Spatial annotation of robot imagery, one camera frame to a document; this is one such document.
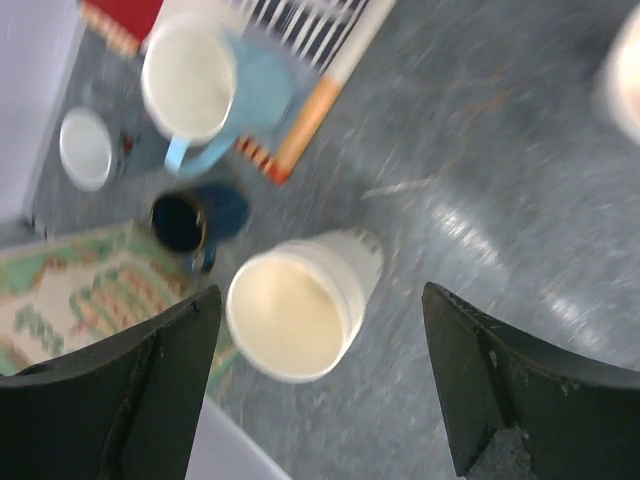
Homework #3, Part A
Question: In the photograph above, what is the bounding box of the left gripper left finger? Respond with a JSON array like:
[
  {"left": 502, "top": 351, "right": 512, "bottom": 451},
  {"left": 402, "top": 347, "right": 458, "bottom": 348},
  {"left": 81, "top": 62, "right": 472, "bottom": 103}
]
[{"left": 1, "top": 286, "right": 222, "bottom": 479}]

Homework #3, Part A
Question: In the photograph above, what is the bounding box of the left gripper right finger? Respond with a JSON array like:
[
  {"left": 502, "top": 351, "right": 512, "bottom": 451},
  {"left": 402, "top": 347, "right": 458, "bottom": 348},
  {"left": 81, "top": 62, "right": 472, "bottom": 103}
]
[{"left": 422, "top": 282, "right": 639, "bottom": 479}]

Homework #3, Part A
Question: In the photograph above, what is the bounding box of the green paper gift bag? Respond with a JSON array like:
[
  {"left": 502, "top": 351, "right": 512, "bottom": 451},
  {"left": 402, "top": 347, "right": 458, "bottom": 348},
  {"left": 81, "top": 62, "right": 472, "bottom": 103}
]
[{"left": 0, "top": 222, "right": 241, "bottom": 401}]

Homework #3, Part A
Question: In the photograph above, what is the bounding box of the white paper cup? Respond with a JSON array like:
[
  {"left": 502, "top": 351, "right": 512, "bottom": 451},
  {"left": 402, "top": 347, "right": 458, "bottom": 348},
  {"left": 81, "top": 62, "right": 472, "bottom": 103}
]
[
  {"left": 225, "top": 228, "right": 384, "bottom": 383},
  {"left": 593, "top": 5, "right": 639, "bottom": 145}
]

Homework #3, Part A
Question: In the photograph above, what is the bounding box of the colourful patchwork placemat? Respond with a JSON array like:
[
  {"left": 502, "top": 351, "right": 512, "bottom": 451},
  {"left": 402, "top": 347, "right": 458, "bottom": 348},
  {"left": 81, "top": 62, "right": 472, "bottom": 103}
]
[{"left": 80, "top": 1, "right": 393, "bottom": 185}]

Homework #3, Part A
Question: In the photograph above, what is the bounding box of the dark blue mug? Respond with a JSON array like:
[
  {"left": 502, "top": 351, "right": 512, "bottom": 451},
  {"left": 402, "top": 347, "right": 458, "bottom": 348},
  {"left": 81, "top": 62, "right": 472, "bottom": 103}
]
[{"left": 149, "top": 182, "right": 250, "bottom": 274}]

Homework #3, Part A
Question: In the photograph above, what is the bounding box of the small grey cup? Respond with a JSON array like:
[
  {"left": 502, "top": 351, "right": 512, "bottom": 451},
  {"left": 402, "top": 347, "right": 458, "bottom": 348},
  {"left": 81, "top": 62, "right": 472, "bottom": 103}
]
[{"left": 58, "top": 107, "right": 124, "bottom": 192}]

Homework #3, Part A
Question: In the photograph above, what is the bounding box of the light blue mug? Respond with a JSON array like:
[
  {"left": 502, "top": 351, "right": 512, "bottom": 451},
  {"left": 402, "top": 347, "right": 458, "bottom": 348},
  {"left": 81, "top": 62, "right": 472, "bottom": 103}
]
[{"left": 141, "top": 13, "right": 295, "bottom": 179}]

